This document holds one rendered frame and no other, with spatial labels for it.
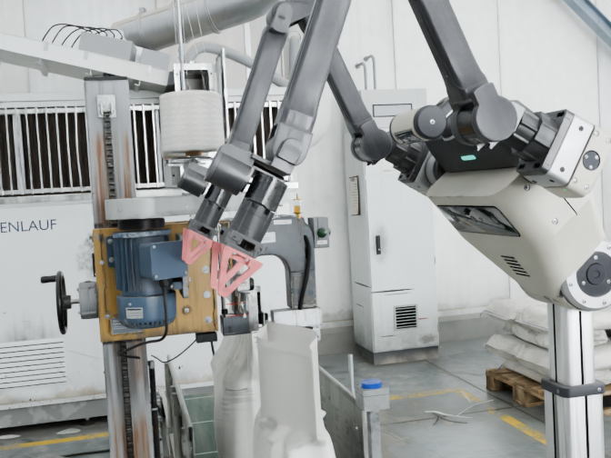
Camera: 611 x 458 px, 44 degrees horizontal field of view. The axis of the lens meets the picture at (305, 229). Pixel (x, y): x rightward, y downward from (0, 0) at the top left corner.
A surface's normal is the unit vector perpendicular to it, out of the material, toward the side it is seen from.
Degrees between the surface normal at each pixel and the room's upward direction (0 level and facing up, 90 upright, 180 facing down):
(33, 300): 90
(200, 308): 90
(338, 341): 90
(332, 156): 90
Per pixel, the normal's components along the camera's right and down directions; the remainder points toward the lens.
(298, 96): 0.23, -0.12
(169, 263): 0.62, 0.00
